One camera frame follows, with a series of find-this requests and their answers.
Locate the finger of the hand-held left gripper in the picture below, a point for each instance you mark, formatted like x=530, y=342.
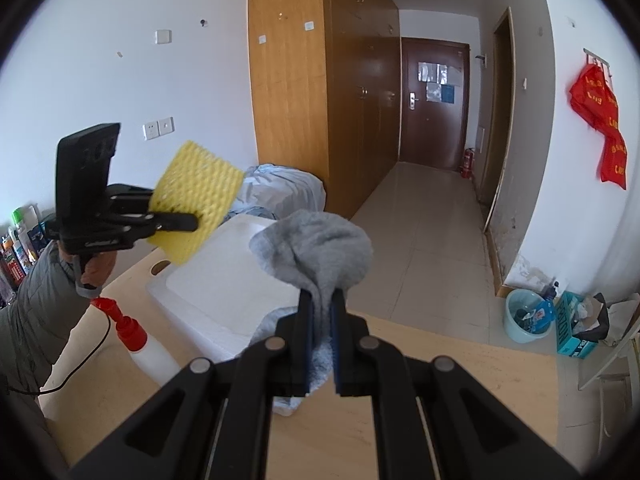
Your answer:
x=130, y=197
x=175, y=222

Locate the blue-grey bedding bundle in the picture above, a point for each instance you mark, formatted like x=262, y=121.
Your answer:
x=285, y=187

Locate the white spray bottle red trigger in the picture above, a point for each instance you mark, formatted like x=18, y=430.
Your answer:
x=150, y=355

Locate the red hanging banner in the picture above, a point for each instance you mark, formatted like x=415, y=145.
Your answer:
x=600, y=110

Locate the brown side door frame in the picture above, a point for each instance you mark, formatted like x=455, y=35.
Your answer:
x=500, y=110

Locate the grey sock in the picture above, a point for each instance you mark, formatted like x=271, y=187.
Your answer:
x=315, y=245

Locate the blue paper notice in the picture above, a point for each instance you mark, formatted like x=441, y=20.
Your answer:
x=440, y=93

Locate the yellow sponge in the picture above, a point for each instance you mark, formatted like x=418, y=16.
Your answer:
x=200, y=185

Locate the wooden wardrobe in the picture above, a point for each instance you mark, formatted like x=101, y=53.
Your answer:
x=300, y=100

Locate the white chair frame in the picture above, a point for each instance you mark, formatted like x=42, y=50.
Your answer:
x=612, y=355

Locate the person's left hand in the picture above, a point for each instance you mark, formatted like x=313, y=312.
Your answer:
x=106, y=265

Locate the teal cardboard box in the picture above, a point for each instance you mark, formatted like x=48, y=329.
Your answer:
x=570, y=330

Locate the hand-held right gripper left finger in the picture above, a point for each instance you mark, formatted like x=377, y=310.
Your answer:
x=304, y=330

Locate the white wall socket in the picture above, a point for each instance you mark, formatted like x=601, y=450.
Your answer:
x=150, y=130

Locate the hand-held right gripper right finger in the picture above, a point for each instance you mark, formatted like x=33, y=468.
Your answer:
x=340, y=330

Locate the light blue plastic basin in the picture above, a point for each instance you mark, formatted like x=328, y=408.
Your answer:
x=520, y=327

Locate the red fire extinguisher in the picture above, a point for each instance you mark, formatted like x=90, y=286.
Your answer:
x=466, y=162

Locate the square white wall switch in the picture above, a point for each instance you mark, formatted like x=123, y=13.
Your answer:
x=163, y=36

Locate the person's left forearm grey sleeve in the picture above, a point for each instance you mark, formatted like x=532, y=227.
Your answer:
x=35, y=310

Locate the metal wall hook rack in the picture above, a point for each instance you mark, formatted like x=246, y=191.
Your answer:
x=597, y=57

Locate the grey paper notice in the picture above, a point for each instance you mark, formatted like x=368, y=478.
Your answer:
x=430, y=72

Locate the group of bottles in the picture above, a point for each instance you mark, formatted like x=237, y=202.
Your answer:
x=15, y=255

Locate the white foam box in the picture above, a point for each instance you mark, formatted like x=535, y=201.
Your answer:
x=210, y=285

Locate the dark brown door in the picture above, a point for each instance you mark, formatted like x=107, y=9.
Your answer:
x=425, y=130

